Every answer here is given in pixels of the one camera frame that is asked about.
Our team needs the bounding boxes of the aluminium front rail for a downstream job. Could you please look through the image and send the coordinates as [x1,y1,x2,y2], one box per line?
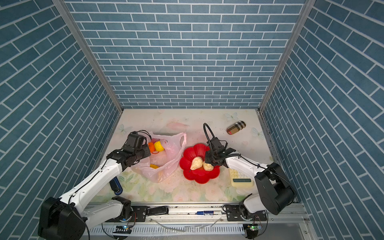
[79,204,316,240]

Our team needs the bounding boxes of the plaid glasses case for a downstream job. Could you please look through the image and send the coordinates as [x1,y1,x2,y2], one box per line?
[226,121,246,135]

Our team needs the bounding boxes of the aluminium corner post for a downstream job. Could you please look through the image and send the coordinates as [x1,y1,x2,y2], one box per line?
[52,0,124,114]
[259,0,316,113]

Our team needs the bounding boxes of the aluminium left corner post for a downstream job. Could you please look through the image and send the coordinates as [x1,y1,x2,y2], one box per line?
[52,0,124,114]

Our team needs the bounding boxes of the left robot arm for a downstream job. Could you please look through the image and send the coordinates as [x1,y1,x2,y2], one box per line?
[38,145,151,240]

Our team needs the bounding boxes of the blue stapler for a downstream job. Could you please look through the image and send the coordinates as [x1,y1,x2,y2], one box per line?
[109,177,123,196]

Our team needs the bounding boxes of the aluminium right corner post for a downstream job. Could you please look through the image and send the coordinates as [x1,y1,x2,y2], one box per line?
[259,0,316,113]

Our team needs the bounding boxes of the beige fake potato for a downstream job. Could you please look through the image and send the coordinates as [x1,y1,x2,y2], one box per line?
[190,157,204,171]
[203,162,214,172]

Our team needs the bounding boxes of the blue pen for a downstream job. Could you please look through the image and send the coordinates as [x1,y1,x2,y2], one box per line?
[196,211,215,216]

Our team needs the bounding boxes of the yellow calculator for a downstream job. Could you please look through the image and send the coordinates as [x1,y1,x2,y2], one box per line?
[229,169,254,188]

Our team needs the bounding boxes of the pink plastic bag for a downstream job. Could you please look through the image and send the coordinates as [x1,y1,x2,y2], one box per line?
[131,133,187,183]

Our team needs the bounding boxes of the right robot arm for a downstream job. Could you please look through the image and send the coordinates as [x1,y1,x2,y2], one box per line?
[205,137,297,220]

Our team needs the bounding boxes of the orange fake fruit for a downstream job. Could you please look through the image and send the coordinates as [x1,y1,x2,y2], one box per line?
[148,142,156,153]

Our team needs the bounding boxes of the red flower-shaped bowl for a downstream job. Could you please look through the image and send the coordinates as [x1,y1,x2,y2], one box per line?
[180,144,220,184]

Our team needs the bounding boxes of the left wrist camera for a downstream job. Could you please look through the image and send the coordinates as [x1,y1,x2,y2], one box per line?
[122,132,149,154]

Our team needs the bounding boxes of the yellow fake lemon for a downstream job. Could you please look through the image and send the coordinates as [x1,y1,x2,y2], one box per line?
[154,141,165,152]

